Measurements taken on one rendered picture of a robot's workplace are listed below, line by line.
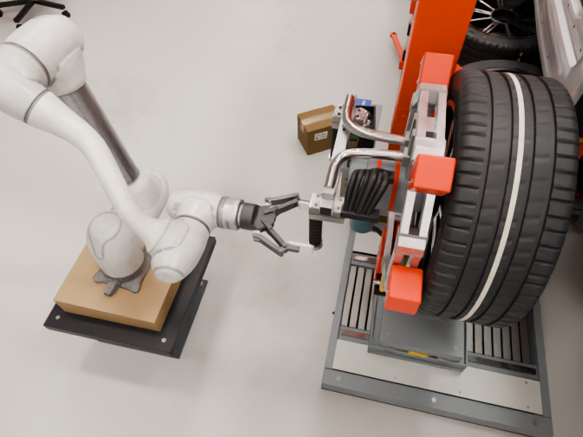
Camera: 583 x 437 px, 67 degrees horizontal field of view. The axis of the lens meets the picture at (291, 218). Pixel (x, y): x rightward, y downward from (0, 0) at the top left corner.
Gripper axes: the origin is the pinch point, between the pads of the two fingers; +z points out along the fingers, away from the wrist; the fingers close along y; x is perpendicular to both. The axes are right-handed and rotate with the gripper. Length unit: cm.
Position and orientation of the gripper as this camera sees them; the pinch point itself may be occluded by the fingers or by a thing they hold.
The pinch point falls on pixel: (314, 227)
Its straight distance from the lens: 118.9
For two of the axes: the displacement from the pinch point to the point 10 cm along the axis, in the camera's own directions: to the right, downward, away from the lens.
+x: -0.2, -5.9, -8.1
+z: 9.7, 1.7, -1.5
